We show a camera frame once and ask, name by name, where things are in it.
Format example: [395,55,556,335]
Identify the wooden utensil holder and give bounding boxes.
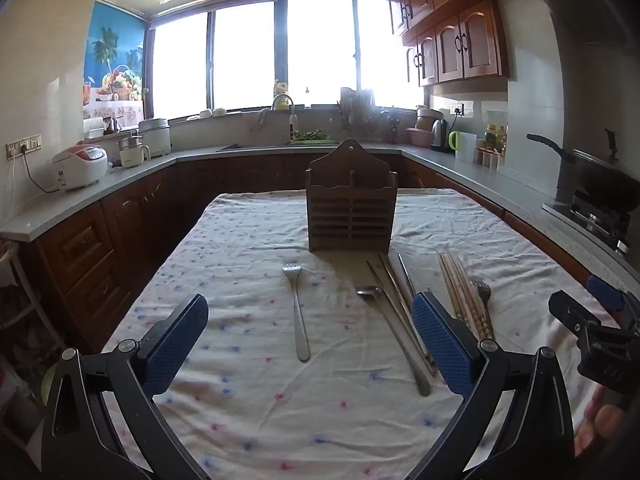
[306,139,399,253]

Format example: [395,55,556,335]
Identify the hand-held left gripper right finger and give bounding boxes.
[411,291,575,480]

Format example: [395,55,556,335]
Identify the white dotted tablecloth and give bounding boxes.
[102,189,621,480]

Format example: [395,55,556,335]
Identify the wall socket strip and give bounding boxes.
[6,135,42,161]

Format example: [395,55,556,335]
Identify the person's right hand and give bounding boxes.
[575,387,626,456]

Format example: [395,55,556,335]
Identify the steel kitchen faucet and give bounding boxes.
[271,94,300,143]

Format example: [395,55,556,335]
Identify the large kitchen window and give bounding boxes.
[147,0,426,121]

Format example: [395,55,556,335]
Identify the black power cable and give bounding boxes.
[10,152,61,194]

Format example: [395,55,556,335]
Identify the small white kettle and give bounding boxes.
[118,132,151,168]

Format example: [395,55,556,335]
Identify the metal chopstick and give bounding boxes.
[378,254,426,356]
[367,260,439,377]
[397,253,417,302]

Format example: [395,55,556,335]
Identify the wooden cabinets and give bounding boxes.
[20,152,596,356]
[380,0,523,89]

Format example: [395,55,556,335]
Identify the steel spoon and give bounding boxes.
[356,285,432,397]

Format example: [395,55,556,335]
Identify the green vegetable basket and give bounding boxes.
[291,130,341,147]

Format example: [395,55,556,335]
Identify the gas stove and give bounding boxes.
[542,191,633,256]

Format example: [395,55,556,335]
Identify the beige jar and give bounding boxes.
[416,107,444,131]

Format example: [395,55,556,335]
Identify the steel electric kettle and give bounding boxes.
[431,119,450,153]

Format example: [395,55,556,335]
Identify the black wok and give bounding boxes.
[526,129,640,197]

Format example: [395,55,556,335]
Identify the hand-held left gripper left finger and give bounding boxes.
[40,294,211,480]

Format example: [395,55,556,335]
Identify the grey kitchen countertop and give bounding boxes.
[0,142,640,311]

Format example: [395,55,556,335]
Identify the tropical fruit wall poster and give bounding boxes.
[82,2,147,121]

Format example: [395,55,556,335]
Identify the cooking oil bottles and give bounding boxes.
[484,125,507,153]

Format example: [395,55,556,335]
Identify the white pitcher green handle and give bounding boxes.
[448,131,478,163]

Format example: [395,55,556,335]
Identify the white plastic stool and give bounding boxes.
[0,241,43,333]

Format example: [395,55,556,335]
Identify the wooden upper cabinets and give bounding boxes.
[380,0,523,89]

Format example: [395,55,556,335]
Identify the dish rack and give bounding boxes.
[339,87,388,143]

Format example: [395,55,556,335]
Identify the wooden chopstick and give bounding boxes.
[443,252,477,334]
[437,252,466,322]
[456,254,496,342]
[450,252,487,339]

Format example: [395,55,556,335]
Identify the steel fork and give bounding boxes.
[282,262,311,363]
[472,280,494,313]

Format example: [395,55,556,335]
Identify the wooden lower cabinets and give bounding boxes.
[20,152,596,356]

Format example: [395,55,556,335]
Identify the white electric pot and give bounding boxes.
[137,118,172,158]

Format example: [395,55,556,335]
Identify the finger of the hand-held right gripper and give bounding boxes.
[587,275,640,313]
[548,291,601,341]

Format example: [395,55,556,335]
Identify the red and white rice cooker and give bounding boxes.
[52,145,109,192]

